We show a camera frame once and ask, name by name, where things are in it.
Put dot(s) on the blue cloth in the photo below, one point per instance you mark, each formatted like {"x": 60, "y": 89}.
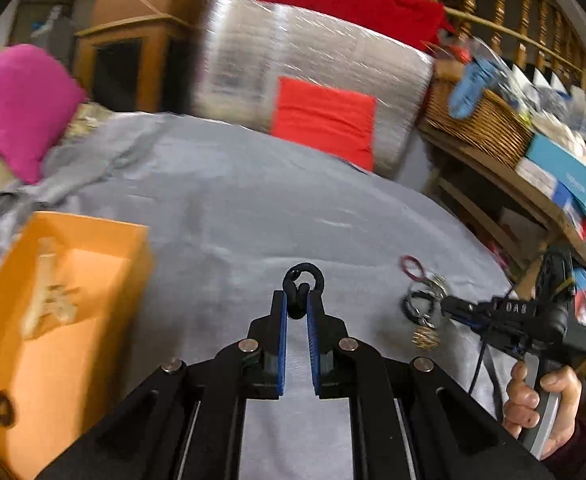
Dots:
{"x": 468, "y": 85}

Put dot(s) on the red cloth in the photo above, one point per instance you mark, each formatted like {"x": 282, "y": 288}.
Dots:
{"x": 373, "y": 10}

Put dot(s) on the wooden cabinet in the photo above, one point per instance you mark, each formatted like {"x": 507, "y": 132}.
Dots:
{"x": 133, "y": 60}

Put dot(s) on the person's right forearm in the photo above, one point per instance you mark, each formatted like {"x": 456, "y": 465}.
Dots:
{"x": 575, "y": 447}

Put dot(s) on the beige jewelry piece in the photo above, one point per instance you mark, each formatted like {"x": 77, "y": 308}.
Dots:
{"x": 53, "y": 297}

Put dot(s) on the wicker basket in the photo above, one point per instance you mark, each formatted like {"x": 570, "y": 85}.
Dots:
{"x": 483, "y": 120}

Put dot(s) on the pile of clear plastic packets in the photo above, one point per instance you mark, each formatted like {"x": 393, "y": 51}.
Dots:
{"x": 548, "y": 95}

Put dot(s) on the grey bed sheet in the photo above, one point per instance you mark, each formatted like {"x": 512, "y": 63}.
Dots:
{"x": 253, "y": 200}

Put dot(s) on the orange box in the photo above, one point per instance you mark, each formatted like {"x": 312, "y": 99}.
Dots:
{"x": 73, "y": 360}

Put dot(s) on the wooden side table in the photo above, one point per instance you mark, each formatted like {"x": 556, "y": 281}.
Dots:
{"x": 523, "y": 195}

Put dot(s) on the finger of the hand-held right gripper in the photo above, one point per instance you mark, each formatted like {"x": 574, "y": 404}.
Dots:
{"x": 468, "y": 319}
{"x": 460, "y": 304}

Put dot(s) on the person's right hand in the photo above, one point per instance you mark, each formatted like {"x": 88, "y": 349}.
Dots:
{"x": 520, "y": 400}

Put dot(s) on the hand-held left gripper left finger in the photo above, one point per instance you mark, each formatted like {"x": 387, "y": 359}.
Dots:
{"x": 282, "y": 345}

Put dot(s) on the pink cushion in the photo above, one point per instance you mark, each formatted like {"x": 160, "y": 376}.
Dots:
{"x": 23, "y": 105}

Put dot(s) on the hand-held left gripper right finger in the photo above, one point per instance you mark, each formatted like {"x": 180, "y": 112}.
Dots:
{"x": 312, "y": 347}

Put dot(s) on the gold earring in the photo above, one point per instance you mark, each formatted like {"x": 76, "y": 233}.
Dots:
{"x": 425, "y": 339}

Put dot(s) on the blue cardboard box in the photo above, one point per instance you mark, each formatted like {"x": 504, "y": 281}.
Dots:
{"x": 568, "y": 170}

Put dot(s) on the wooden railing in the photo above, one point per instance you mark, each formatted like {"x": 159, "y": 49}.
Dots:
{"x": 498, "y": 10}

